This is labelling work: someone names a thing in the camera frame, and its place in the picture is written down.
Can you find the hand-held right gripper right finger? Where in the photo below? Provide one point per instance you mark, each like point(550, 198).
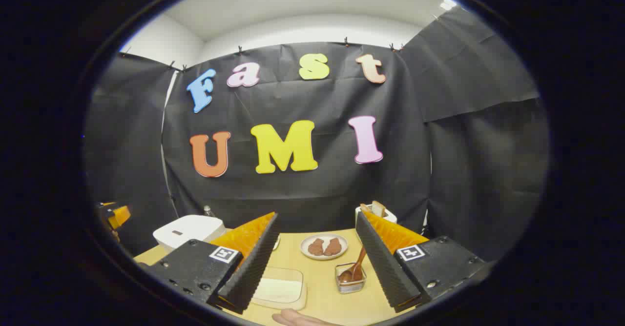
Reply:
point(381, 262)

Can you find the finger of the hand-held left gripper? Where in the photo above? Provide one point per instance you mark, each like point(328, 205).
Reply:
point(119, 215)

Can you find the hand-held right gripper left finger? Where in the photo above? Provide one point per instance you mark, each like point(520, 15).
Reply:
point(254, 267)

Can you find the brown wooden spoon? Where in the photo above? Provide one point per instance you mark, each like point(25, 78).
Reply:
point(355, 270)

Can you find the white rice cooker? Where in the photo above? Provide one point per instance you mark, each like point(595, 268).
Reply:
point(185, 228)

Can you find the white toaster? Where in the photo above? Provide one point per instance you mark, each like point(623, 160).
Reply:
point(389, 216)

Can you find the white round plate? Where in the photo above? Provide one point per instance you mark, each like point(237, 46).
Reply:
point(324, 255)

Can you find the ceiling light panel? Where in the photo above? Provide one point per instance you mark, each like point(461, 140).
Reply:
point(447, 3)

